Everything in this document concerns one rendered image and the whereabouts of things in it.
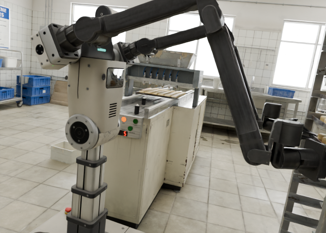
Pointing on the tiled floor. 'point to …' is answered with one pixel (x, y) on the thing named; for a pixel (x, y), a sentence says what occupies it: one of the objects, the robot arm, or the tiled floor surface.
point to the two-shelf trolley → (21, 81)
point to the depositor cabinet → (182, 141)
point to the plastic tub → (64, 152)
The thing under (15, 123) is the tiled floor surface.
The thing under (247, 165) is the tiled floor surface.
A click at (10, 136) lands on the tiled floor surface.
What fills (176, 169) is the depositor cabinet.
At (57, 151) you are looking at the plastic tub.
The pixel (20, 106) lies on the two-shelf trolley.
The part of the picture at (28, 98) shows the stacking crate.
